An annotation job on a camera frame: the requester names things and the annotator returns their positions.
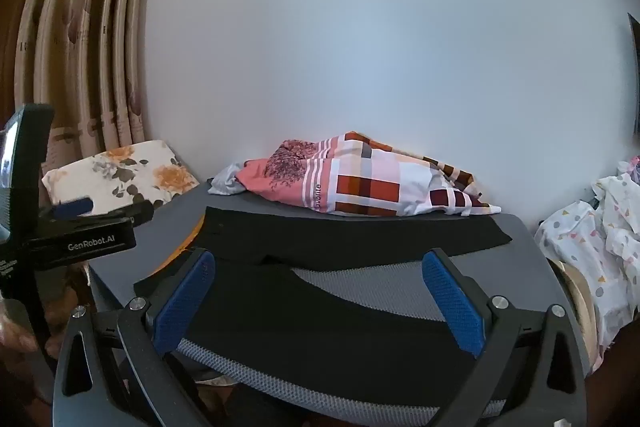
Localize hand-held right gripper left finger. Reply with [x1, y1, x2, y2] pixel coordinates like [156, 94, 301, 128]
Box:
[54, 248, 217, 427]

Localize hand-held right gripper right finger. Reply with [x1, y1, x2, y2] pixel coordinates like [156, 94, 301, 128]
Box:
[421, 248, 588, 427]

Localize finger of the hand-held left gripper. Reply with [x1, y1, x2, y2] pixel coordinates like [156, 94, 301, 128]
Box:
[40, 198, 154, 229]

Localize black pants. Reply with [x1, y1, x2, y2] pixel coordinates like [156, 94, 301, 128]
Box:
[134, 206, 512, 408]

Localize person's left hand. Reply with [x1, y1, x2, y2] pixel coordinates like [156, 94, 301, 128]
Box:
[0, 302, 40, 354]

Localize floral pillow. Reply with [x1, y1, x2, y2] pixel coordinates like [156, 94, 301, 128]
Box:
[41, 139, 201, 219]

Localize orange pad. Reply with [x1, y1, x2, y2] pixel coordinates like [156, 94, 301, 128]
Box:
[160, 212, 207, 270]

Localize grey mesh mattress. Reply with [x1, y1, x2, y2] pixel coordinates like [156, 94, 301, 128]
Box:
[87, 179, 596, 425]

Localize grey striped cloth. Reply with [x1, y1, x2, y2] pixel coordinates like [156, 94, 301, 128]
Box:
[207, 162, 248, 196]

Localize beige round object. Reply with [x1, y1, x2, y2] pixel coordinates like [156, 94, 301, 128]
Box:
[550, 257, 598, 370]

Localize white triangle-patterned cloth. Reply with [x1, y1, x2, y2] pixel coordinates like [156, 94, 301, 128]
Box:
[534, 161, 640, 358]

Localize pink plaid printed cloth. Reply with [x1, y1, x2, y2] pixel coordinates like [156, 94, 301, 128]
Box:
[235, 131, 502, 218]

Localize beige curtain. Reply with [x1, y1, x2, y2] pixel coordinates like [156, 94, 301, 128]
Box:
[0, 0, 166, 188]

